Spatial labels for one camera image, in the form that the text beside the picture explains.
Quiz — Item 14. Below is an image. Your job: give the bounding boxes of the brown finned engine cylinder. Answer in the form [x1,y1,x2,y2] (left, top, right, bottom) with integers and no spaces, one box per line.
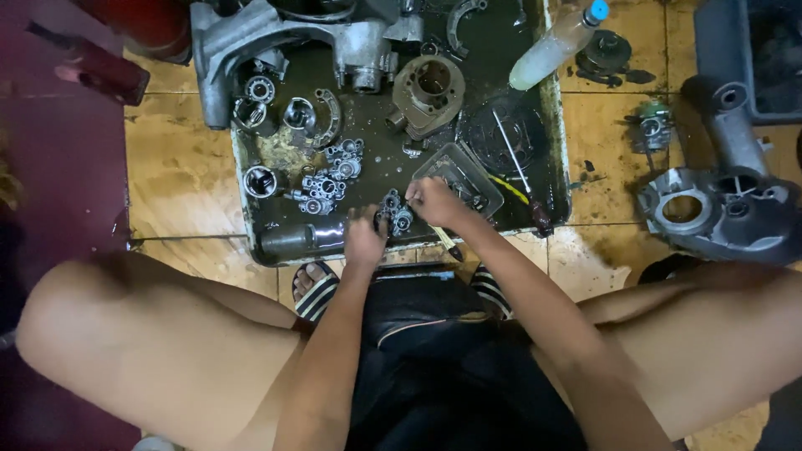
[385,54,467,142]

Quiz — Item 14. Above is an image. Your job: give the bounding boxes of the striped right sandal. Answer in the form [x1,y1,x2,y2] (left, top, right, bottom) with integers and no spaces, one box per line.
[469,262,516,322]

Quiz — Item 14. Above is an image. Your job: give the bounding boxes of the plastic bottle with blue cap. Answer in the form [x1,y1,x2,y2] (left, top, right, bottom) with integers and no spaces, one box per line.
[508,0,610,92]

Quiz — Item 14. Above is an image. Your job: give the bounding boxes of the small metal gear assembly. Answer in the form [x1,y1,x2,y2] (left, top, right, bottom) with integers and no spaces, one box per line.
[375,189,415,238]

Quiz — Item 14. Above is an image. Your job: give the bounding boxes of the red round container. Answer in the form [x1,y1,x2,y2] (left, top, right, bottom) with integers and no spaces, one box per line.
[69,0,193,66]

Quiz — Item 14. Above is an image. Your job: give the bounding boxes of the person's right leg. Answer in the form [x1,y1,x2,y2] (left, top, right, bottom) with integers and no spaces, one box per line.
[533,260,802,442]

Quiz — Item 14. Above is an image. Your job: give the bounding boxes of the dark steel tube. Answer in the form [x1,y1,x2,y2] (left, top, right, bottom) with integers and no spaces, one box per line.
[259,222,347,256]

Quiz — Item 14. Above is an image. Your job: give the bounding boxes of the long screwdriver with dark handle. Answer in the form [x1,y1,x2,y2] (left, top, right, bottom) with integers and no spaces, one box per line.
[491,109,555,238]

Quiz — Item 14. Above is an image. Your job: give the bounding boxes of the metal piston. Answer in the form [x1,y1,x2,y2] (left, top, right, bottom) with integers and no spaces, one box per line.
[242,165,281,200]

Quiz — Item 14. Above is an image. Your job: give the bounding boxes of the dark red metal part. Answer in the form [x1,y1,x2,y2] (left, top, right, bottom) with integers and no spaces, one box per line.
[26,20,152,107]

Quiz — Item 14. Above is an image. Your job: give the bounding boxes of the person's right hand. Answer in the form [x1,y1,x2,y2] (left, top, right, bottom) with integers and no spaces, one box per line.
[404,177,472,230]

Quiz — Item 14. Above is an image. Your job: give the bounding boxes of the dark round metal plate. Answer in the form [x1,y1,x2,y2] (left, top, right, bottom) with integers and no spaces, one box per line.
[459,99,547,177]

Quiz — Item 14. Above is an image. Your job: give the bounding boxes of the striped sandal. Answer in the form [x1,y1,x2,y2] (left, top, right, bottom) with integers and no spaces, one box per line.
[469,262,516,322]
[292,261,342,323]

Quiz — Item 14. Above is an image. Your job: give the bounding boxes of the clear plastic container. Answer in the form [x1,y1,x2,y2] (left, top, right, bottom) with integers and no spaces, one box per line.
[412,142,506,218]

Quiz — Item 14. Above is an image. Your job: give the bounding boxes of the person's black shorts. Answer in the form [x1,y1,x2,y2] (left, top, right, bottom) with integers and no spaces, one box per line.
[343,276,589,451]

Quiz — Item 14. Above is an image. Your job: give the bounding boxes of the yellow plastic strip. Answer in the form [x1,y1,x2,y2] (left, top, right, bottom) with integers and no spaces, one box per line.
[488,174,531,205]

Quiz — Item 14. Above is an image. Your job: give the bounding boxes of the person's leg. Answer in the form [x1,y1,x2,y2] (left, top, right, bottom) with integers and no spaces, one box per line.
[15,251,308,451]
[533,260,802,442]

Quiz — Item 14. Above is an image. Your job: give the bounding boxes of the round metal clutch part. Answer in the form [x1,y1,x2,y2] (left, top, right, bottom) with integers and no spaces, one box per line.
[232,96,272,134]

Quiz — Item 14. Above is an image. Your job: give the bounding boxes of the shiny metal cup part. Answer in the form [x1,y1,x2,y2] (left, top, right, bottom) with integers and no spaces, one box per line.
[281,97,318,137]

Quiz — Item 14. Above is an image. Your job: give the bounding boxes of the dark round engine part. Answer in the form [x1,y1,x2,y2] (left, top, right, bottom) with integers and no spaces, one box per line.
[574,29,634,88]

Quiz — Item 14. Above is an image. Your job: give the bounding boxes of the striped left sandal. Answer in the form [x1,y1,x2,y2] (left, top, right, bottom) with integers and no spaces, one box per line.
[292,261,342,323]

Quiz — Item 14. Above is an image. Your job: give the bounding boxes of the person's left hand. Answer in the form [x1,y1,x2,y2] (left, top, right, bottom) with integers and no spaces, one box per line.
[344,205,390,269]

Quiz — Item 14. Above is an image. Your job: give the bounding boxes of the curved metal brake shoe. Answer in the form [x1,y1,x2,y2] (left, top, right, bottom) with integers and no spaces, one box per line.
[446,0,488,58]
[311,88,343,149]

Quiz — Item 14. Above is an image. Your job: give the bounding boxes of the silver engine crankcase casting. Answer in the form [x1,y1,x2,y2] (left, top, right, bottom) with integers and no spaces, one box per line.
[190,0,425,131]

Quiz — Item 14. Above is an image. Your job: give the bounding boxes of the round steel ball bearing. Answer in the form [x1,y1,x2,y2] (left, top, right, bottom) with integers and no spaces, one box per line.
[245,75,277,105]

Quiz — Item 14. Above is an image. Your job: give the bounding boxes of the small carburetor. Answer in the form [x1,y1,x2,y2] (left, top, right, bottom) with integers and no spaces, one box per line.
[632,102,675,155]

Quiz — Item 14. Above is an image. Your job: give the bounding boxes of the grey engine casing half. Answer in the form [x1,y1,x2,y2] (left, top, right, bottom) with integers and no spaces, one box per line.
[635,75,802,266]

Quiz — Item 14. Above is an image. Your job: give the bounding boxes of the person's left leg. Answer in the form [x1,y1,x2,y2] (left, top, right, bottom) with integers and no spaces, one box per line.
[15,251,308,451]

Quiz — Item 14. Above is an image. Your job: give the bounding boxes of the oily metal wash tray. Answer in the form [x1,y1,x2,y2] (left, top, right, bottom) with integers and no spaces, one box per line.
[229,0,572,268]

